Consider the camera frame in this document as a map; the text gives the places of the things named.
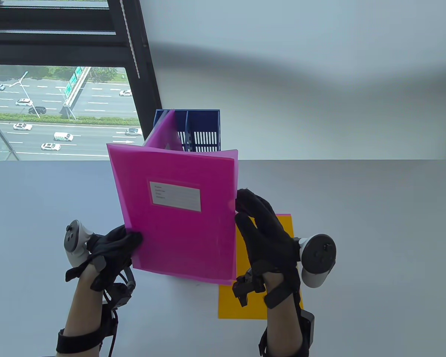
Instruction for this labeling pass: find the person's left hand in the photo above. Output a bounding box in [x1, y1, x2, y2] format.
[66, 224, 143, 292]

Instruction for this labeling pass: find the person's right hand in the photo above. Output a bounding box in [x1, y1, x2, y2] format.
[235, 188, 301, 309]

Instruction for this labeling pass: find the yellow cardstock sheet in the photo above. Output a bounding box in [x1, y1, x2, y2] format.
[218, 214, 304, 319]

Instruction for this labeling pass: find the pink translucent L-shaped folder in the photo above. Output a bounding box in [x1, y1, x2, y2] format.
[143, 109, 185, 152]
[106, 143, 239, 285]

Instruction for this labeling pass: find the person's left forearm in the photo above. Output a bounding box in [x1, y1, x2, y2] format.
[64, 265, 104, 337]

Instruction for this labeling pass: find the black box on right forearm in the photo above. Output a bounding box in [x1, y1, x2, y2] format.
[300, 312, 315, 349]

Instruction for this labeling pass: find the person's right forearm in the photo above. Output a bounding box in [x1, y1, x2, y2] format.
[266, 288, 303, 352]

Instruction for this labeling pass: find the grey left hand controller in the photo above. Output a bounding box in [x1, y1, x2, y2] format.
[63, 220, 94, 267]

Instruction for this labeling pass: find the grey hand controller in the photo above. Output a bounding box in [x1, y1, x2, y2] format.
[298, 234, 337, 289]
[63, 220, 94, 267]

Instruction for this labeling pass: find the grey right hand controller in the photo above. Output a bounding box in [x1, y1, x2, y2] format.
[298, 234, 337, 289]

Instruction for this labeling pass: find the blue perforated file holder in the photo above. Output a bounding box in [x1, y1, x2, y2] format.
[153, 109, 221, 153]

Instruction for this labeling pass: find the grey slanted metal strut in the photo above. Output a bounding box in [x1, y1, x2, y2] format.
[0, 110, 20, 161]

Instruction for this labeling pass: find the grey street lamp pole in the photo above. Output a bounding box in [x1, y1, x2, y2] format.
[9, 71, 41, 119]

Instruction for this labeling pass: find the green road sign gantry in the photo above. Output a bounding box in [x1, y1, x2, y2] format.
[59, 66, 92, 120]

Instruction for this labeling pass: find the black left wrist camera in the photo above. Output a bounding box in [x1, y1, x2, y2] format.
[103, 270, 136, 309]

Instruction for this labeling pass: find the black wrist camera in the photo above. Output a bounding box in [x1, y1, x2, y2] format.
[232, 271, 266, 307]
[103, 270, 136, 309]

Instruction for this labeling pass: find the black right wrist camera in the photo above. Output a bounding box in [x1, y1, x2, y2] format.
[232, 271, 266, 307]

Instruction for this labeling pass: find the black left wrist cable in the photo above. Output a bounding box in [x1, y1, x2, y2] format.
[100, 297, 119, 357]

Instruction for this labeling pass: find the black left forearm strap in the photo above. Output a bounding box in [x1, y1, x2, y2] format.
[56, 328, 110, 354]

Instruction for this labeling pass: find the black forearm strap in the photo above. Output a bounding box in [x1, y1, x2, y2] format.
[56, 328, 110, 354]
[258, 329, 310, 357]

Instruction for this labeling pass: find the black right forearm strap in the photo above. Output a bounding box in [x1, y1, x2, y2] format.
[258, 329, 310, 357]

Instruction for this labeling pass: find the black window frame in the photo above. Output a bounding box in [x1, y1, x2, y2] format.
[0, 0, 162, 161]

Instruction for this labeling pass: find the white bead blind chain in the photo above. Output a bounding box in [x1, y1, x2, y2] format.
[120, 0, 140, 79]

